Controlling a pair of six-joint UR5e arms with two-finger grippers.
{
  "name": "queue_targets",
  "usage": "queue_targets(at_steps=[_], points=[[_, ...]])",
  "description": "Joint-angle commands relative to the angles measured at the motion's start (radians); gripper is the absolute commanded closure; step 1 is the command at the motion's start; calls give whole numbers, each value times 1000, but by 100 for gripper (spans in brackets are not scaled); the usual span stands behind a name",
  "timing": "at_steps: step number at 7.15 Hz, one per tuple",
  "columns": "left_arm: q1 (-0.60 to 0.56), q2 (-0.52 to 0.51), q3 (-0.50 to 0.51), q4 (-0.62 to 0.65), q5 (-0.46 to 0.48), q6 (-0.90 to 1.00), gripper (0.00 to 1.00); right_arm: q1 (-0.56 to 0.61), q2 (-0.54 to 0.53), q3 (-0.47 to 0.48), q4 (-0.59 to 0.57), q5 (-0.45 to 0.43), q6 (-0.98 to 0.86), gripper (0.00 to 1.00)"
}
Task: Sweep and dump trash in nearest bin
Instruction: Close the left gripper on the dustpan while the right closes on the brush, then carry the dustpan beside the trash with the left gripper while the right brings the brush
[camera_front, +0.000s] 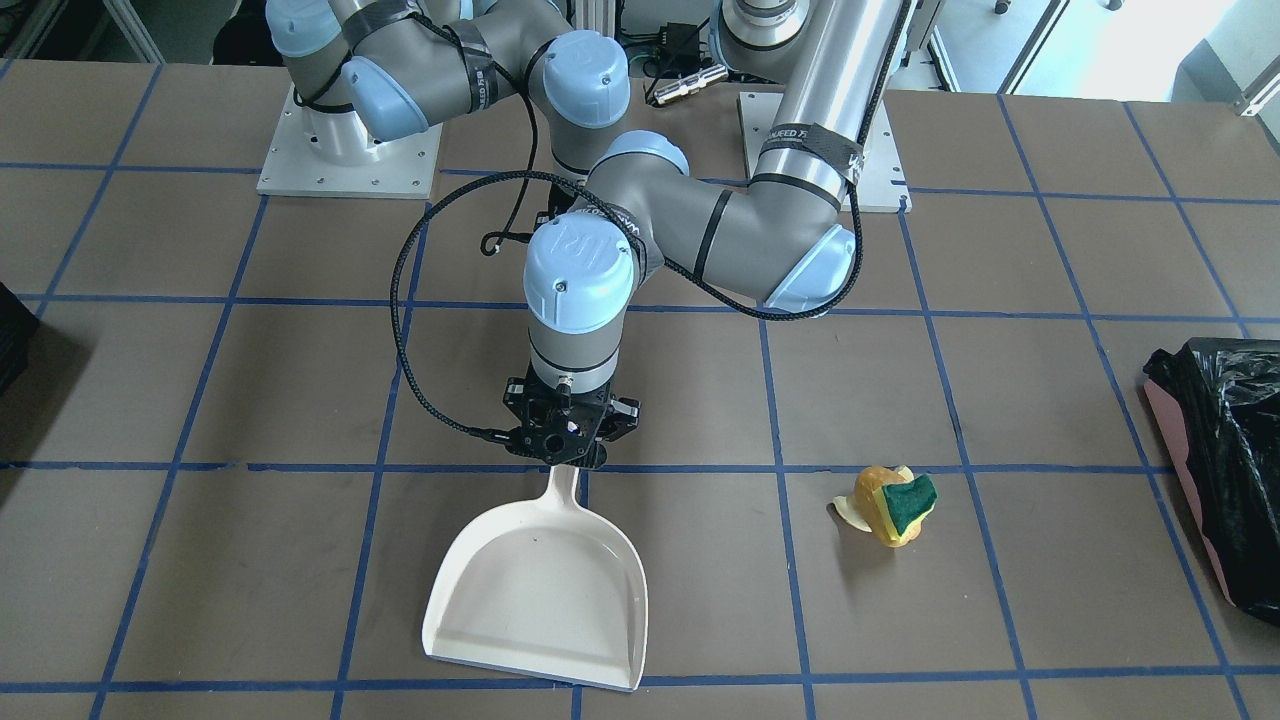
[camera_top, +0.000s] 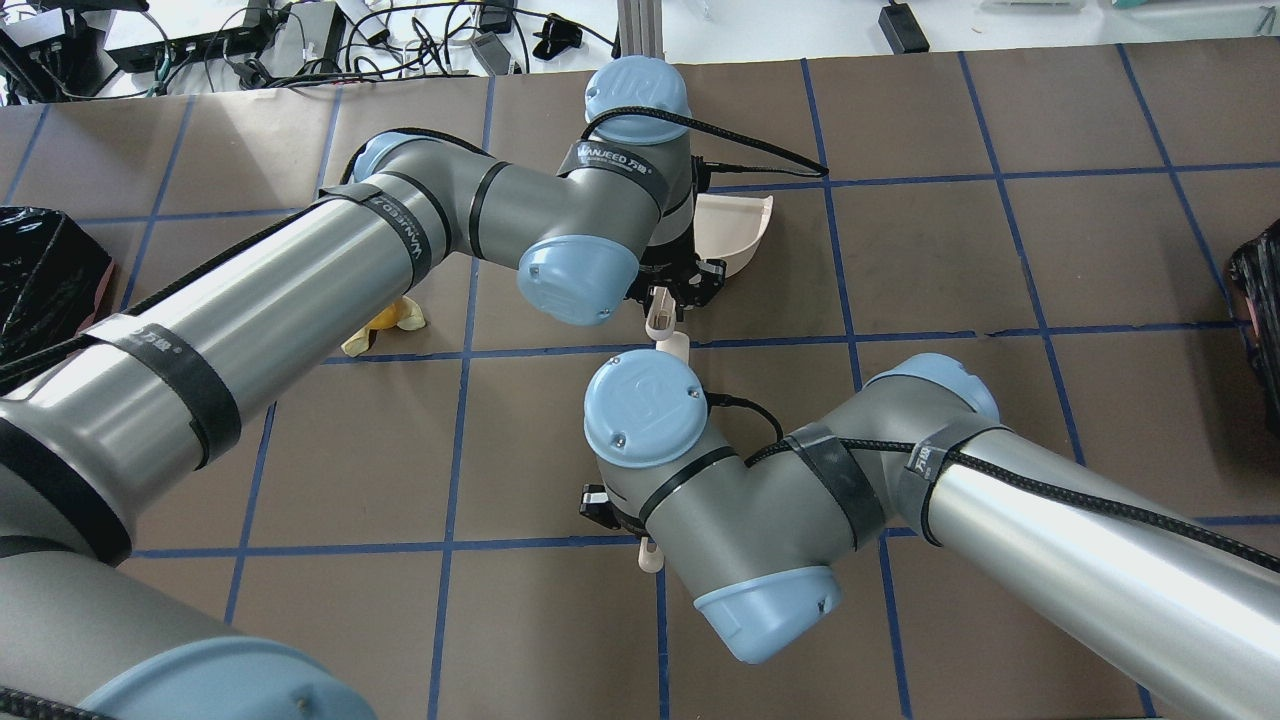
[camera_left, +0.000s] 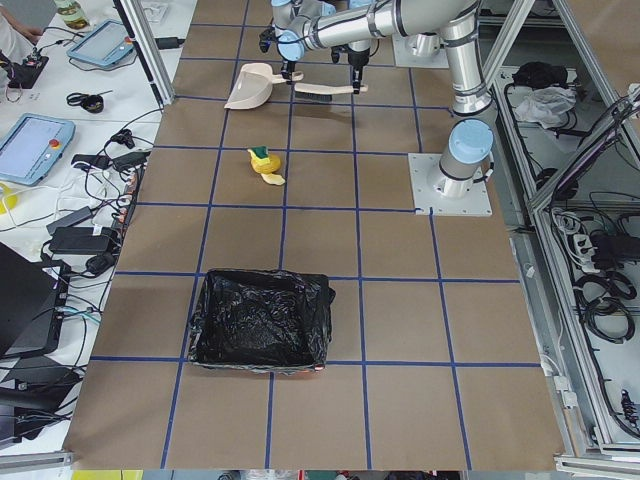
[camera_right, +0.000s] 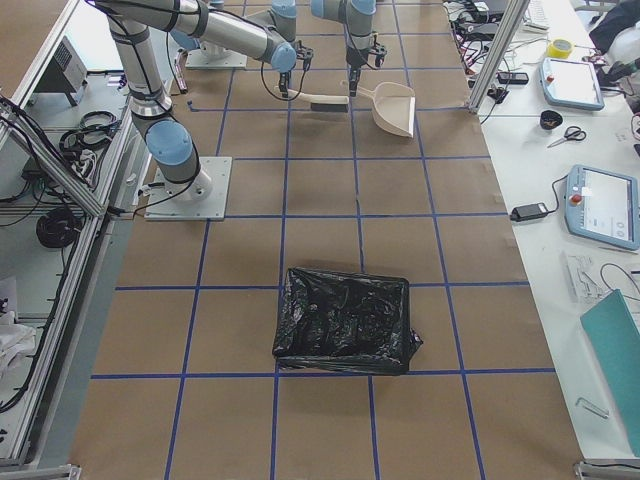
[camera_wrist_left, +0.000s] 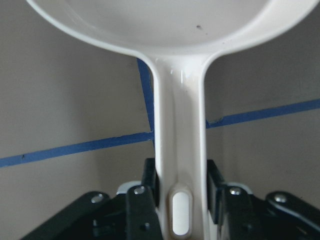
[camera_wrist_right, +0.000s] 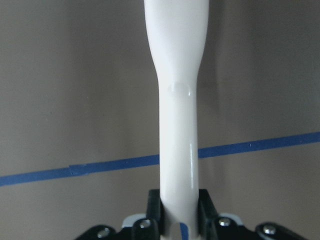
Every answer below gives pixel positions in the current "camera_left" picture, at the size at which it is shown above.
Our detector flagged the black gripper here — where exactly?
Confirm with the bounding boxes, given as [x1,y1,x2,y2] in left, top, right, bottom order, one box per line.
[280,60,295,85]
[351,65,364,94]

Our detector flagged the white hand brush dark bristles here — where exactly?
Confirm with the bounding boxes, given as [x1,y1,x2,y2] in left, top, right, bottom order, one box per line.
[294,83,369,103]

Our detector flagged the white plastic dustpan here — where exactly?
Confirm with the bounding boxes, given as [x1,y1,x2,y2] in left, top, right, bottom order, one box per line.
[224,63,282,110]

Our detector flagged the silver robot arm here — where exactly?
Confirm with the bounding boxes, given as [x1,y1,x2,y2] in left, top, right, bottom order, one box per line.
[318,1,379,95]
[260,0,493,199]

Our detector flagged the black bag lined bin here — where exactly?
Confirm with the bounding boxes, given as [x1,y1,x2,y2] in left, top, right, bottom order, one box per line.
[187,269,335,374]

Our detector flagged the green yellow sponge piece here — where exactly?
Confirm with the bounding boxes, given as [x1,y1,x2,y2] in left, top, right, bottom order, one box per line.
[250,146,269,159]

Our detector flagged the brown potato-like food scrap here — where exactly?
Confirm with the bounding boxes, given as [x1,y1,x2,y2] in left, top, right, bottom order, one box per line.
[251,154,281,175]

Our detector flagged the pale yellow peel scrap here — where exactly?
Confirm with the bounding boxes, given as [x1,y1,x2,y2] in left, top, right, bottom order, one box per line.
[261,173,286,186]

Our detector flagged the blue teach pendant tablet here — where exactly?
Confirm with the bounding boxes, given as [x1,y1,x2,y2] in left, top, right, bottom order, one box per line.
[67,19,134,69]

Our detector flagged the white crumpled cloth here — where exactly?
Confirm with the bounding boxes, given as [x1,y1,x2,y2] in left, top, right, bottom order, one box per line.
[514,86,576,129]

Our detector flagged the black power adapter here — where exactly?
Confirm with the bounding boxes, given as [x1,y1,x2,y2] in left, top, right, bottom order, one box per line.
[49,227,119,255]

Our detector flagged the black laptop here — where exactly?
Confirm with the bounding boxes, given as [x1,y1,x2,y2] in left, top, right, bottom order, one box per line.
[1,245,70,359]

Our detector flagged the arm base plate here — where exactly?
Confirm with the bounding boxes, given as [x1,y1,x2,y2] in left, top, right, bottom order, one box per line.
[408,153,493,217]
[392,33,448,69]

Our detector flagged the aluminium frame post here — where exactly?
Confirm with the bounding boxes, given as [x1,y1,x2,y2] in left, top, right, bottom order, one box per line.
[113,0,175,108]

